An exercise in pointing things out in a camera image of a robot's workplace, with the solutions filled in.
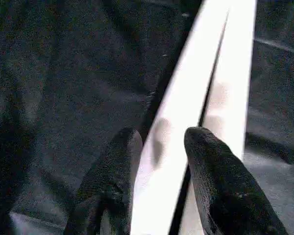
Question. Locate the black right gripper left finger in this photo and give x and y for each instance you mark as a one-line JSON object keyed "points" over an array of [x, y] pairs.
{"points": [[105, 183]]}

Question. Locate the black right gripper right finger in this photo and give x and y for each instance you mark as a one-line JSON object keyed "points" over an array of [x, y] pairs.
{"points": [[225, 191]]}

